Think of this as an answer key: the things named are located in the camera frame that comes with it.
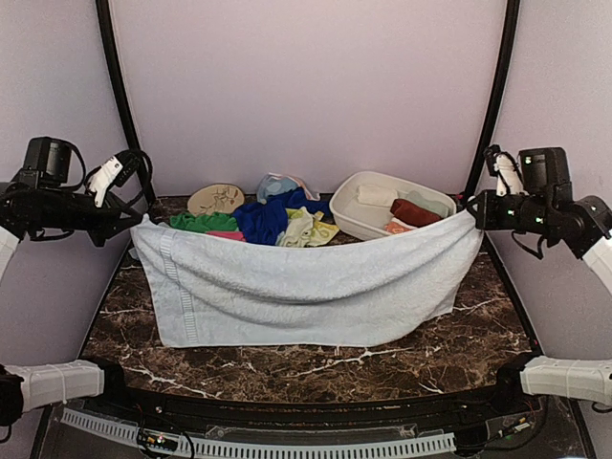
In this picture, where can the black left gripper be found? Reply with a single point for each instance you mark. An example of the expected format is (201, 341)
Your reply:
(110, 222)

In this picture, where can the black left frame post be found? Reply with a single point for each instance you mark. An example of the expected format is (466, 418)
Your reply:
(112, 59)

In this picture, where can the pale green rolled towel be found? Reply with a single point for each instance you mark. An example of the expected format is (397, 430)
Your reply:
(433, 205)

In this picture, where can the black frame post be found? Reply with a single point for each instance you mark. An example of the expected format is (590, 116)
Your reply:
(500, 76)
(112, 59)

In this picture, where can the large pale blue towel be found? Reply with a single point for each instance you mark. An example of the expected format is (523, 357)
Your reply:
(211, 292)

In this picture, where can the orange patterned rolled towel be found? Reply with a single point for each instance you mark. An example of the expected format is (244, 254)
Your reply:
(396, 226)

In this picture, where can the white plastic basin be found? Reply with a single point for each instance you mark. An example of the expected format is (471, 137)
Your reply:
(367, 222)

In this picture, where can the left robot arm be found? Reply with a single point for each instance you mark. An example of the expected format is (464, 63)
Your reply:
(49, 295)

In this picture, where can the brown rolled towel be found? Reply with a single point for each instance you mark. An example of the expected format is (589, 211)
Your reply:
(412, 214)

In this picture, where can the black right frame post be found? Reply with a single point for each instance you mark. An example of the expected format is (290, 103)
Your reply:
(500, 76)

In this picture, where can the beige bird-painted plate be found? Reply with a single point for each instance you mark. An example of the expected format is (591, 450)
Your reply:
(221, 198)

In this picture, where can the white slotted cable duct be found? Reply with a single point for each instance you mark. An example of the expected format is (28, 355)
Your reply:
(235, 442)

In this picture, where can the pale yellow patterned towel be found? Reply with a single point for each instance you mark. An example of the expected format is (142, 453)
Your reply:
(306, 230)

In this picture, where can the pink towel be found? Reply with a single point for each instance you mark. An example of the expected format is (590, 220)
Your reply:
(231, 235)

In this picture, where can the white rolled towel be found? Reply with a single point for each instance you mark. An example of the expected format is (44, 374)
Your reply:
(377, 196)

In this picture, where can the royal blue towel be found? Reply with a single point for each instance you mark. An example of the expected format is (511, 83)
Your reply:
(262, 224)

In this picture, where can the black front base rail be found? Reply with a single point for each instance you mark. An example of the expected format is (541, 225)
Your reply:
(461, 410)

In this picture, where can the light blue dotted towel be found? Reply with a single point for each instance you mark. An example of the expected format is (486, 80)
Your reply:
(274, 184)

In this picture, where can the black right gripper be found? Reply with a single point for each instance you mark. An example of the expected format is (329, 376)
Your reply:
(485, 219)

